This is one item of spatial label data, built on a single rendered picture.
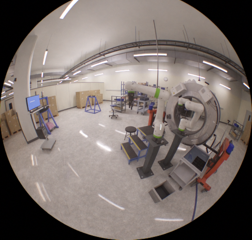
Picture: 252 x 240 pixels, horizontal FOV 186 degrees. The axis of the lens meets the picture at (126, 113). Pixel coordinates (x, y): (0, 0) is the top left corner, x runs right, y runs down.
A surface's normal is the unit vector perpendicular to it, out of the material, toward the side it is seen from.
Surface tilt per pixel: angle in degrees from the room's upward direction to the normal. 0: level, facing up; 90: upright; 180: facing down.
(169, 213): 0
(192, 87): 90
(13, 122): 90
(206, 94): 90
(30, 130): 90
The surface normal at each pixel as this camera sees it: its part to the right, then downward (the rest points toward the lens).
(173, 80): -0.49, 0.27
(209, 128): -0.93, 0.09
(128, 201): 0.03, -0.95
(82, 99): 0.88, 0.18
